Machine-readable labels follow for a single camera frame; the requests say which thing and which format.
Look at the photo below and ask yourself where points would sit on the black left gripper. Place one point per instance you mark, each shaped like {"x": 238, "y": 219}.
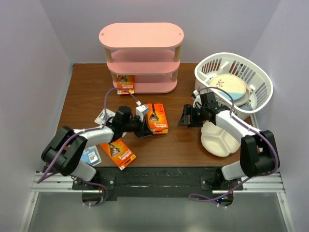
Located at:
{"x": 143, "y": 130}

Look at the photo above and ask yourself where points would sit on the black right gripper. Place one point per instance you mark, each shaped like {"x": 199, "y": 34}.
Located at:
{"x": 188, "y": 110}

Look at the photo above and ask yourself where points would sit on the orange razor box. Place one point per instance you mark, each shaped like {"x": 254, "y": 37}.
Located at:
{"x": 119, "y": 153}
{"x": 156, "y": 119}
{"x": 126, "y": 82}

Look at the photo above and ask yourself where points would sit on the blue razor blister pack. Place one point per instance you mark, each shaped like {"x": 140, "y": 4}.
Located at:
{"x": 91, "y": 156}
{"x": 104, "y": 115}

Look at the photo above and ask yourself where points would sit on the pink three-tier wooden shelf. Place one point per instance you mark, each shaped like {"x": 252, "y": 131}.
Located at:
{"x": 149, "y": 51}

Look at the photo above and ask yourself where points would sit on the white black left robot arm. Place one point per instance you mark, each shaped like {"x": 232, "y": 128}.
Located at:
{"x": 63, "y": 153}

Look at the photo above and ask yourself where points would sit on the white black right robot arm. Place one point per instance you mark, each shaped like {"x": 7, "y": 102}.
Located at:
{"x": 258, "y": 150}

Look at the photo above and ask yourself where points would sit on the cream divided plate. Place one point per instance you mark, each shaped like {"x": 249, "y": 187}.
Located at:
{"x": 217, "y": 141}

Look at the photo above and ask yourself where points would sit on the cream and blue floral plate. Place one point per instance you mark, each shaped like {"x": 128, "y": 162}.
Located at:
{"x": 231, "y": 84}

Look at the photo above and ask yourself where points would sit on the white plastic laundry basket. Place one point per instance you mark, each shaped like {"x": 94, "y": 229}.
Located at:
{"x": 250, "y": 87}

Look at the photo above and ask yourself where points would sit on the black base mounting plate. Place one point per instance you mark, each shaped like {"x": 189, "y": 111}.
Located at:
{"x": 157, "y": 182}

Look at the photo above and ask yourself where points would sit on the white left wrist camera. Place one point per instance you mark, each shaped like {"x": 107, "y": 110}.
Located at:
{"x": 142, "y": 111}

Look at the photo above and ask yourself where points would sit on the aluminium frame rail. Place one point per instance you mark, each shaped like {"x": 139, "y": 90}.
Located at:
{"x": 53, "y": 205}

